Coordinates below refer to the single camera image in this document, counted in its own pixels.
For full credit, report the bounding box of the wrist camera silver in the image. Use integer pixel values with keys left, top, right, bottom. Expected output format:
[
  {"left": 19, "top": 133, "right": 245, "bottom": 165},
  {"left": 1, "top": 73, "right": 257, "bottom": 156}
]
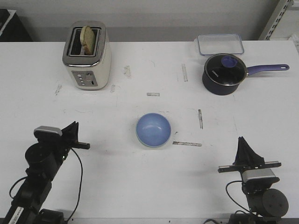
[
  {"left": 241, "top": 168, "right": 276, "bottom": 183},
  {"left": 33, "top": 126, "right": 63, "bottom": 139}
]

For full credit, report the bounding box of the glass lid with blue knob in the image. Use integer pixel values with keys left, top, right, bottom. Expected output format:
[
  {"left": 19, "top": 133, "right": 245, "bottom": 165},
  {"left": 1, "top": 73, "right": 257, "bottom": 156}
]
[{"left": 205, "top": 54, "right": 247, "bottom": 86}]

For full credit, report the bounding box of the clear plastic food container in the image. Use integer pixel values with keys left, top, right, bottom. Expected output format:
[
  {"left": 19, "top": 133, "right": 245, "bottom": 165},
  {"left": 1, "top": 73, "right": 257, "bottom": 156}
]
[{"left": 195, "top": 34, "right": 244, "bottom": 56}]

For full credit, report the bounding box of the dark blue saucepan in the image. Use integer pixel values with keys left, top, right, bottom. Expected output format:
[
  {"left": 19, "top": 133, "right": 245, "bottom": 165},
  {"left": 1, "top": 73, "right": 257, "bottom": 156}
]
[{"left": 202, "top": 53, "right": 290, "bottom": 96}]

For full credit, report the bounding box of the toast slice in toaster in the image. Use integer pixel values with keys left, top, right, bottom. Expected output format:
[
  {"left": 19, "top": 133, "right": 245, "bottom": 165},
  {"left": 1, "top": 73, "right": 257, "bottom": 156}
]
[{"left": 79, "top": 26, "right": 96, "bottom": 55}]

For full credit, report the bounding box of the blue bowl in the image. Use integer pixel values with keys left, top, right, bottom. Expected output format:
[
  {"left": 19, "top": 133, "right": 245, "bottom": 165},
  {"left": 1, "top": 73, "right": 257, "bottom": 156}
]
[{"left": 135, "top": 113, "right": 171, "bottom": 138}]

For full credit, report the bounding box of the white slotted shelf upright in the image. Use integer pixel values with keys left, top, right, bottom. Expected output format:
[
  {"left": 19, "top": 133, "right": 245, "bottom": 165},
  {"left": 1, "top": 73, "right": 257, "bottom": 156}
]
[{"left": 258, "top": 0, "right": 299, "bottom": 41}]

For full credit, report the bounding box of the cream and chrome toaster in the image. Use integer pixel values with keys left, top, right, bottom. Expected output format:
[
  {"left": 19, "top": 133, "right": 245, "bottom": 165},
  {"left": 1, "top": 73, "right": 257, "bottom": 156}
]
[{"left": 62, "top": 21, "right": 112, "bottom": 90}]

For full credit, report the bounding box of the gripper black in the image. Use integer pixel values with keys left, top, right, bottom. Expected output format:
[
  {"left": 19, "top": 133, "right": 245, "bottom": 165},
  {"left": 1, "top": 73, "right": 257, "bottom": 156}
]
[
  {"left": 38, "top": 121, "right": 90, "bottom": 161},
  {"left": 217, "top": 136, "right": 282, "bottom": 194}
]

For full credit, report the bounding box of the green bowl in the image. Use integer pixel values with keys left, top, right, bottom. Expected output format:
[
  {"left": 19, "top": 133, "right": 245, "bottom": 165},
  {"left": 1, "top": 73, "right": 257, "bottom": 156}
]
[{"left": 137, "top": 136, "right": 170, "bottom": 148}]

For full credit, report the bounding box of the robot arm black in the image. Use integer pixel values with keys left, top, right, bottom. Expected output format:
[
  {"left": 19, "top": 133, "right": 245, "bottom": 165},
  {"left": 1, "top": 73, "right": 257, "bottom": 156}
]
[
  {"left": 2, "top": 121, "right": 90, "bottom": 224},
  {"left": 218, "top": 137, "right": 289, "bottom": 224}
]

